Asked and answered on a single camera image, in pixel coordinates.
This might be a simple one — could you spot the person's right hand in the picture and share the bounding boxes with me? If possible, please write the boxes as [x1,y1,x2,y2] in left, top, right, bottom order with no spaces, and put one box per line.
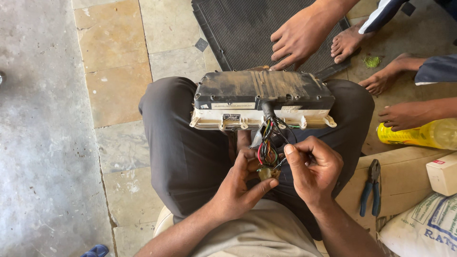
[284,136,344,212]

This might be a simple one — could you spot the person's left hand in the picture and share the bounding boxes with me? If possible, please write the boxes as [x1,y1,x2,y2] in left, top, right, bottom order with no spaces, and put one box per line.
[210,148,280,222]

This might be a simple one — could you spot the beige wire connector plug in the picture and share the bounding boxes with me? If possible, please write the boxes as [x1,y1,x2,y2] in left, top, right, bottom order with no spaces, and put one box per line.
[257,167,281,181]

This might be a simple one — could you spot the multicoloured wire bundle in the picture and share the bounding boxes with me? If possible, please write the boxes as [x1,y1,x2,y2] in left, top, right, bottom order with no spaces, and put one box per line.
[255,101,301,170]

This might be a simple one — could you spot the person's beige shirt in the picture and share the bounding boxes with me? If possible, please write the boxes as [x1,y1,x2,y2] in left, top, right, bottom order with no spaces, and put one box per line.
[191,198,323,257]

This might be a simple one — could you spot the person's grey trousers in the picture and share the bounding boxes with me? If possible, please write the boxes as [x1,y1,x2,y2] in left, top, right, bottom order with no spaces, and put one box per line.
[139,76,375,241]

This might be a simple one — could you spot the beige seat cushion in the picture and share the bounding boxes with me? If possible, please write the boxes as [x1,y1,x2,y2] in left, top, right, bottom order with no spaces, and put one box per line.
[335,146,455,231]

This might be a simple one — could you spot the black and white instrument cluster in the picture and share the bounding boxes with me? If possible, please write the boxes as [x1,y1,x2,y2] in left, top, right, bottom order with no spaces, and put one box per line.
[189,69,338,131]

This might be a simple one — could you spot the yellow plastic bottle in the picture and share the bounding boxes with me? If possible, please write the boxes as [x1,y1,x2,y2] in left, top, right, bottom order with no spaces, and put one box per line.
[377,118,457,151]

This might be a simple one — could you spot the white printed sack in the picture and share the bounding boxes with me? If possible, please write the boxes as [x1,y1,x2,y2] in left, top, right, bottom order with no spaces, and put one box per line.
[378,192,457,257]

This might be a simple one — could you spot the white cardboard box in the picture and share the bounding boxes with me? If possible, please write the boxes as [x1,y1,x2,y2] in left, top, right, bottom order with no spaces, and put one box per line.
[426,151,457,197]

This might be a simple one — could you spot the green scrap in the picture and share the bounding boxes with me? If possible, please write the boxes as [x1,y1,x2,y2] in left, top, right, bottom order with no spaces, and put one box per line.
[362,55,382,69]

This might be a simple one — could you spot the blue sandal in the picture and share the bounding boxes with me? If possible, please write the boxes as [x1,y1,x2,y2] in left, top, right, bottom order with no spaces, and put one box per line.
[80,244,110,257]

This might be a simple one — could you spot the black finned radiator panel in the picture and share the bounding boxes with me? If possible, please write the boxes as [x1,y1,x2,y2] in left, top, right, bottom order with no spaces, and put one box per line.
[191,0,353,81]

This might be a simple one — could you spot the blue-handled pliers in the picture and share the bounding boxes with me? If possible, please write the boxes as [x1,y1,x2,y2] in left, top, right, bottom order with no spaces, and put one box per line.
[359,159,382,218]

